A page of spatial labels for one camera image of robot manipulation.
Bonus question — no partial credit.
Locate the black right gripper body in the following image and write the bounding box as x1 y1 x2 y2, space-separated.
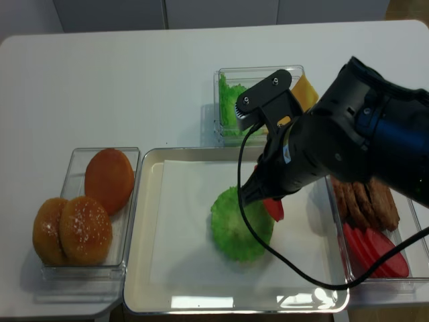
239 106 339 205

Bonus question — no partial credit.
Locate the red tomato slice front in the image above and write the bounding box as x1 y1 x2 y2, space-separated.
263 199 284 222

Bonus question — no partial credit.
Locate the red tomato slice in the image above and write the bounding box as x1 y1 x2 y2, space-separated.
353 228 387 278
343 223 368 270
263 199 284 222
364 228 410 278

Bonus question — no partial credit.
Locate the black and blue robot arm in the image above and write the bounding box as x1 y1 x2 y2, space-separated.
235 58 428 205

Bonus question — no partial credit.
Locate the yellow cheese slice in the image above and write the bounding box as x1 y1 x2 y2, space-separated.
290 74 319 112

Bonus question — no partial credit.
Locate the clear lettuce and cheese container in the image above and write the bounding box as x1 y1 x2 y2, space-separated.
213 65 305 146

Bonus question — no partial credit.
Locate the brown meat patty back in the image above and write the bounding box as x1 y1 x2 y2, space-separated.
330 176 349 220

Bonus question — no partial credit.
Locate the brown meat patty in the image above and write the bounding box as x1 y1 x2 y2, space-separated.
330 176 349 220
352 182 382 229
366 178 400 231
342 183 369 229

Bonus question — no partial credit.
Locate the green lettuce leaf on tray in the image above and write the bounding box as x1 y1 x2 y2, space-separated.
210 186 274 264

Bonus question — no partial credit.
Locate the green lettuce in container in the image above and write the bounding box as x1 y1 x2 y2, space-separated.
217 72 258 142

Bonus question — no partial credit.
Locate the clear patty and tomato container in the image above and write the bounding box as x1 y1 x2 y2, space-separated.
325 176 428 294

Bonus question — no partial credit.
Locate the brown meat patty front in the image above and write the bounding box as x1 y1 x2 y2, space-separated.
366 178 400 231

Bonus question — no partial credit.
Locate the red tomato slice back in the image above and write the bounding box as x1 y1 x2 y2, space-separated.
343 223 368 270

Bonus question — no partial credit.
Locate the white paper sheet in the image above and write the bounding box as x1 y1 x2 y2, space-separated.
150 161 345 288

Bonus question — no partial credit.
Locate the white rectangular tray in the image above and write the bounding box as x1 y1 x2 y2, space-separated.
123 147 350 314

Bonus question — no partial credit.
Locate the orange bun bottom upright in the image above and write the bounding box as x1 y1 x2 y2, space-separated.
84 148 135 216

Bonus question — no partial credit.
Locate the clear bun container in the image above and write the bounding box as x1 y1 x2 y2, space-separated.
41 148 141 280

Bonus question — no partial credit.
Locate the sesame bun top front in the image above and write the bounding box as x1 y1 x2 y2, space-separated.
59 196 113 266

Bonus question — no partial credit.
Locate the orange bun left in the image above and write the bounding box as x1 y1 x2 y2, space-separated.
32 197 68 266

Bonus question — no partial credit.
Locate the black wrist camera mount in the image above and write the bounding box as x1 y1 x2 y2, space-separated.
234 69 304 135

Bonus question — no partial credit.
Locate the black camera cable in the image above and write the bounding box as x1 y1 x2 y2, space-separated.
236 121 429 291

